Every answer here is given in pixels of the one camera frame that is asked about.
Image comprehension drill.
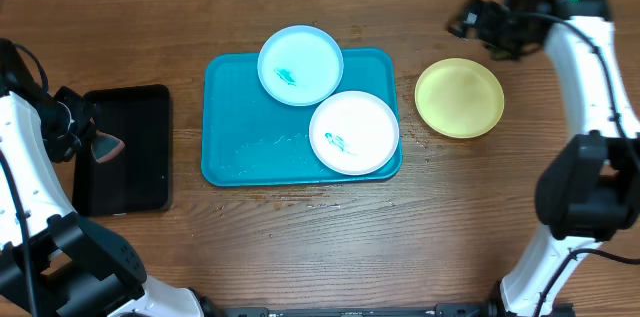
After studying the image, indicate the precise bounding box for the pink and black sponge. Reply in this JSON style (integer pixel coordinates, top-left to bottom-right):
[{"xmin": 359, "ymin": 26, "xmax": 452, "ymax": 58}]
[{"xmin": 91, "ymin": 131, "xmax": 125, "ymax": 163}]

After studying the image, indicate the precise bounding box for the white plate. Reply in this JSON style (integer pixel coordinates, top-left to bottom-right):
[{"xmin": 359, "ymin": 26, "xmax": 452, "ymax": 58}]
[{"xmin": 309, "ymin": 91, "xmax": 400, "ymax": 176}]

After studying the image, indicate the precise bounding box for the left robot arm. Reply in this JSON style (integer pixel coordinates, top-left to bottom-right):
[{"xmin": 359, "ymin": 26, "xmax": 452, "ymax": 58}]
[{"xmin": 1, "ymin": 39, "xmax": 219, "ymax": 316}]

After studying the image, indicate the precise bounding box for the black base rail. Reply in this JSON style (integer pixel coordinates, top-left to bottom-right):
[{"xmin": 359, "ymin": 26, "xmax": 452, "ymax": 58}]
[{"xmin": 224, "ymin": 302, "xmax": 513, "ymax": 317}]

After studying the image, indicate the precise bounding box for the black water tray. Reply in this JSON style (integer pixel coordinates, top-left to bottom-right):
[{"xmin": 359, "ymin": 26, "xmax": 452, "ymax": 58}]
[{"xmin": 71, "ymin": 84, "xmax": 173, "ymax": 216}]

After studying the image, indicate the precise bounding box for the yellow-green plate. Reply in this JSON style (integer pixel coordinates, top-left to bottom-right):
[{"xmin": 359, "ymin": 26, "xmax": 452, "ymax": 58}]
[{"xmin": 414, "ymin": 58, "xmax": 505, "ymax": 139}]

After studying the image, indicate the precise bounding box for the light blue plate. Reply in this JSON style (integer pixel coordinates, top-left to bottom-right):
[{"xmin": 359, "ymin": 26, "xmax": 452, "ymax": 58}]
[{"xmin": 257, "ymin": 25, "xmax": 344, "ymax": 107}]

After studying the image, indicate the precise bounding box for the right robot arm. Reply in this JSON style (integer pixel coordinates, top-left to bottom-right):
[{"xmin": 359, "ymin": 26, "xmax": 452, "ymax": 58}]
[{"xmin": 435, "ymin": 0, "xmax": 639, "ymax": 316}]

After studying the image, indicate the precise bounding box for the teal plastic tray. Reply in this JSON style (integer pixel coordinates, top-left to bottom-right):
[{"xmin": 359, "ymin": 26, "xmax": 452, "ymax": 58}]
[{"xmin": 201, "ymin": 53, "xmax": 403, "ymax": 187}]

